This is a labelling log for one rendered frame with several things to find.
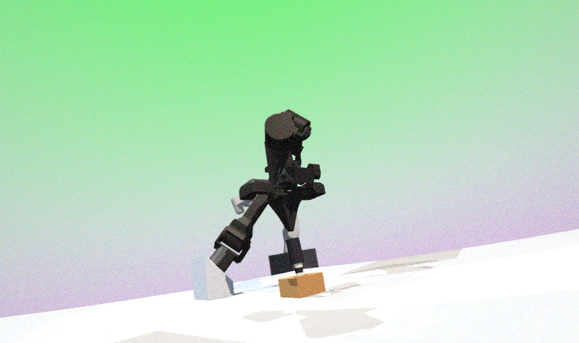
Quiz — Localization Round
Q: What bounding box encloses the white marker with black band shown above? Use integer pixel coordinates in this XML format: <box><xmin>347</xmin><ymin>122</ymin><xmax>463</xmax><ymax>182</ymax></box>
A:
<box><xmin>294</xmin><ymin>263</ymin><xmax>304</xmax><ymax>277</ymax></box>

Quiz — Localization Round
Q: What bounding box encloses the tan rectangular block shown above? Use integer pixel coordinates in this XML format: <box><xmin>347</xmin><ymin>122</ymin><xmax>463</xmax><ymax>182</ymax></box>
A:
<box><xmin>278</xmin><ymin>272</ymin><xmax>326</xmax><ymax>298</ymax></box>

